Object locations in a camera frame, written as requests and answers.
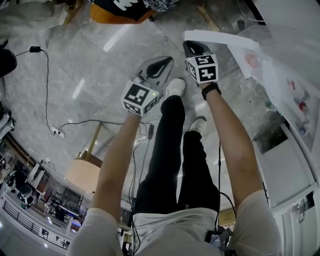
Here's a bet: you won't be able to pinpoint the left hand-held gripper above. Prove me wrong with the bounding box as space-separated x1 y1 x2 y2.
120 55 174 118

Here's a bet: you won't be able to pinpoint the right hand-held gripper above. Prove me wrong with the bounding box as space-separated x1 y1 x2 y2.
182 40 220 85

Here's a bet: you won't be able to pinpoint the person's left forearm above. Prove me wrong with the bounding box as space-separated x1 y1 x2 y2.
90 109 143 221

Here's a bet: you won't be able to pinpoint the person's right forearm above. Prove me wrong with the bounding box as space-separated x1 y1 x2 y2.
201 82 266 208

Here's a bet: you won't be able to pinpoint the white cabinet with dark window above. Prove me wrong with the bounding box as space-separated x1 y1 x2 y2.
251 119 320 210

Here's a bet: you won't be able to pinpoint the black wristwatch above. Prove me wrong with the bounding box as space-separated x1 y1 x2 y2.
201 82 223 101

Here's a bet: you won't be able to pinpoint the person's left white shoe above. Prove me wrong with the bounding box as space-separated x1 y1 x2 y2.
164 77 186 99

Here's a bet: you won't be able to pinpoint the person's white shoe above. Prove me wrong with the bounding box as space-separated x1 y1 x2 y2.
164 77 186 99
189 116 207 134

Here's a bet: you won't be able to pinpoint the wooden floor strip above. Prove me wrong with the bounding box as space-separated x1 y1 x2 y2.
196 3 221 33

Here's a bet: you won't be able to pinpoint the person's right white shoe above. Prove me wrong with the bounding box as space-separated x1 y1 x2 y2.
189 116 207 134

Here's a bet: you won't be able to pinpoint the person's black trousers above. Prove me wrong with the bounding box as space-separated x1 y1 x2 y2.
133 94 221 216

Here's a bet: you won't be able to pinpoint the orange and black cushion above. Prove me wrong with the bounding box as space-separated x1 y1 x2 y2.
89 0 181 25

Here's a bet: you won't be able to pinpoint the white power strip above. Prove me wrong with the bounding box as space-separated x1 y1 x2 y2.
48 125 66 138

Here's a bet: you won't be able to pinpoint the round wooden stool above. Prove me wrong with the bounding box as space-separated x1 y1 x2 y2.
64 121 105 194

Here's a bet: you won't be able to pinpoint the white fabric sofa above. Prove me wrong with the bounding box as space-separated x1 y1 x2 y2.
0 0 85 45

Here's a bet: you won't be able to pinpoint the person's white shirt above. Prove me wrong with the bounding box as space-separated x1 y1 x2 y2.
66 189 283 256

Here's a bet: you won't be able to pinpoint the black waist-worn device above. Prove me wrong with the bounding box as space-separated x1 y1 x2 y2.
205 230 233 251

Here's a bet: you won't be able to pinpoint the black metal railing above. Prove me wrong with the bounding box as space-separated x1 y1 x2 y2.
1 199 72 251

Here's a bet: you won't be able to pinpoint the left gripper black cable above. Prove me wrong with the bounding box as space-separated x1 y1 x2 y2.
127 121 156 256

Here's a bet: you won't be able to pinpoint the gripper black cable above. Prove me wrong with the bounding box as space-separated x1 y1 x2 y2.
127 121 156 256
213 141 237 232

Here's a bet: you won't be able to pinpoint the thin black floor cable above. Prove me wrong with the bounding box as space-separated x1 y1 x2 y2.
14 48 125 136

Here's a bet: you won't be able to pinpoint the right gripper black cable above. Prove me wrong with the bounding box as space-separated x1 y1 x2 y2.
213 141 237 232

